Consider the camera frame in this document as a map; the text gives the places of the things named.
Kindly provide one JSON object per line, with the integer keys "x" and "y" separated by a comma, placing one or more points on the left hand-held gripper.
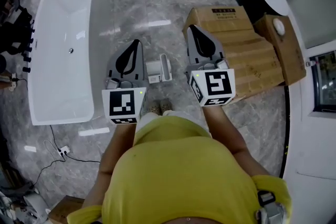
{"x": 123, "y": 103}

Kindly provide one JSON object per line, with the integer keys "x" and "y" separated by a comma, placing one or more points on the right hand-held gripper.
{"x": 218, "y": 84}

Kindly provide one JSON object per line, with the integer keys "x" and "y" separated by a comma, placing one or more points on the person's left forearm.
{"x": 115, "y": 152}

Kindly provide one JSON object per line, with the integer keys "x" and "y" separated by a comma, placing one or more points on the person's right forearm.
{"x": 231, "y": 139}

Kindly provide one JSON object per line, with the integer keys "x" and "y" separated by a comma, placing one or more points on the large torn cardboard box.
{"x": 249, "y": 60}

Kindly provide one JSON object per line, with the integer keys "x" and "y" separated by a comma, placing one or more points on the person's left shoe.
{"x": 155, "y": 107}

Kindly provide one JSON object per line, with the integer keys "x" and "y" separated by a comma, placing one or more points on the person's shoe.
{"x": 166, "y": 106}
{"x": 155, "y": 107}

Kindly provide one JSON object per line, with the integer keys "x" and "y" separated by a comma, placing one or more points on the person's right shoe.
{"x": 166, "y": 106}

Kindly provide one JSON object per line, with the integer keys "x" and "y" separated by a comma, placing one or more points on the white rectangular bathtub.
{"x": 60, "y": 60}

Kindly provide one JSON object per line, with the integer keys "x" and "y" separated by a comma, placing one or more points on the white round object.
{"x": 279, "y": 26}

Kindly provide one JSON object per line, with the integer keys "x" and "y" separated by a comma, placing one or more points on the flat cardboard box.
{"x": 288, "y": 55}

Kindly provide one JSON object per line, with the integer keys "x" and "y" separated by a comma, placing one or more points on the white power strip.
{"x": 64, "y": 150}

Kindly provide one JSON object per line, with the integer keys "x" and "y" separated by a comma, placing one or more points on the black office chair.
{"x": 15, "y": 34}

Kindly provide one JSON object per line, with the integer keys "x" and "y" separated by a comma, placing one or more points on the yellow shirt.
{"x": 178, "y": 178}

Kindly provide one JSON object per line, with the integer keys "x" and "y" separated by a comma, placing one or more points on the black framed window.
{"x": 326, "y": 81}

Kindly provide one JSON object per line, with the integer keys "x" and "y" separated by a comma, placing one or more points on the small cardboard box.
{"x": 68, "y": 209}

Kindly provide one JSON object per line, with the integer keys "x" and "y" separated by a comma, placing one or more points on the white floor appliance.
{"x": 35, "y": 206}

